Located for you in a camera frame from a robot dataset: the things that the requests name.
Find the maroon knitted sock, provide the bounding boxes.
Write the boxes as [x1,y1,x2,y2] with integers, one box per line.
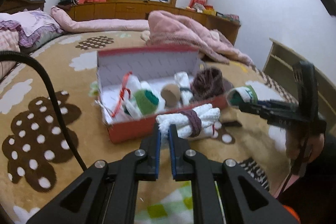
[190,67,224,101]

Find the white rolled sock in box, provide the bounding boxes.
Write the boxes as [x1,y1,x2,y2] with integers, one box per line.
[174,72,193,106]

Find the purple frilled pillow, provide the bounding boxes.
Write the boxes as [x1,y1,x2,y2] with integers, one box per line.
[1,10,64,48]

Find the black cable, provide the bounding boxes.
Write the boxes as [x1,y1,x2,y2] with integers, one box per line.
[0,50,88,171]

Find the white sock red stripe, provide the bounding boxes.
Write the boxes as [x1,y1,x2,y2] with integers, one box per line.
[194,122,222,140]

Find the white ribbed sock bundle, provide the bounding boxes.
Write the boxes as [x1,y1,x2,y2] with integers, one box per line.
[156,103,221,140]

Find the tan rolled sock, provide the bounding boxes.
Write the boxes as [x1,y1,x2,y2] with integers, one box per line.
[161,84,181,108]

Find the pink checked cartoon pillow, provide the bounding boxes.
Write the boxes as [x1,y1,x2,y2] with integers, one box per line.
[0,30,20,79]

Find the right hand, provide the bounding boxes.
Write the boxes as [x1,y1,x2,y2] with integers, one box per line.
[285,131,325,162]

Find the long wooden cabinet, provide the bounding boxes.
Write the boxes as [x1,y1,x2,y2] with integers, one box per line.
[67,0,240,44]

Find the light wooden shelf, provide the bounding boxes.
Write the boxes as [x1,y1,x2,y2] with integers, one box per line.
[263,39,335,128]

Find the colourful items on cabinet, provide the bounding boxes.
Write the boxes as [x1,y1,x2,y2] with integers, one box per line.
[186,3,240,23]

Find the dark wooden headboard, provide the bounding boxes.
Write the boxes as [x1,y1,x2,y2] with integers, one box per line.
[1,0,46,14]

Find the green white sock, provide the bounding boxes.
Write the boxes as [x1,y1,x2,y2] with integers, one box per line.
[226,85,258,107]
[122,81,165,119]

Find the red white cardboard box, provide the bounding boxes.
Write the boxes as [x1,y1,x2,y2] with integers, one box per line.
[96,45,229,144]

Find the pink fluffy blanket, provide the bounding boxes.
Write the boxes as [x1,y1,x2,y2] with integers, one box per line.
[141,10,254,66]

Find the pink rolled quilt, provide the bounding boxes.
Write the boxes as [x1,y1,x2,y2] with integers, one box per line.
[50,6,149,34]

